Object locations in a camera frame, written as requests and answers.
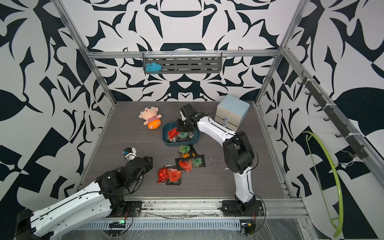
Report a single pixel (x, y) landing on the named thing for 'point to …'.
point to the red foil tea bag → (163, 175)
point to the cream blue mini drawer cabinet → (230, 111)
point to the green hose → (338, 233)
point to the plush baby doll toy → (150, 114)
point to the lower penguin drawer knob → (226, 120)
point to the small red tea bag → (172, 134)
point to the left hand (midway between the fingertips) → (148, 158)
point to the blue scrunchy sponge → (153, 68)
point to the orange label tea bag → (186, 155)
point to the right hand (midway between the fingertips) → (175, 125)
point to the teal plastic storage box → (183, 138)
